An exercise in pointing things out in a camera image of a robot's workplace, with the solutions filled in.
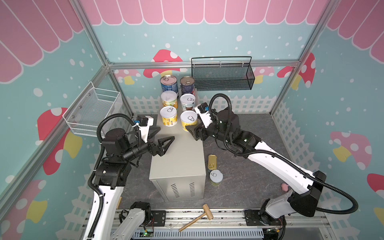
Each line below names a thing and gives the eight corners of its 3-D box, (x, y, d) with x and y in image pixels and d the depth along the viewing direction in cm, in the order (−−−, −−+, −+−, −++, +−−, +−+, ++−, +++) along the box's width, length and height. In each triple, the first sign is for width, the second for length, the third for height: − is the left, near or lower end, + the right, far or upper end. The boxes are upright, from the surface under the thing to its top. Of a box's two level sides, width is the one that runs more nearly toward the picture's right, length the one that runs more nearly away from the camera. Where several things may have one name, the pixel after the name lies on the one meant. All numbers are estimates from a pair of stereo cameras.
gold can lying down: (207, 171, 92) (208, 167, 88) (207, 158, 97) (207, 154, 93) (217, 171, 92) (217, 167, 88) (215, 158, 97) (216, 154, 93)
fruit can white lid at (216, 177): (209, 186, 87) (210, 182, 82) (208, 174, 91) (209, 169, 86) (222, 186, 87) (224, 182, 82) (221, 174, 91) (222, 169, 86)
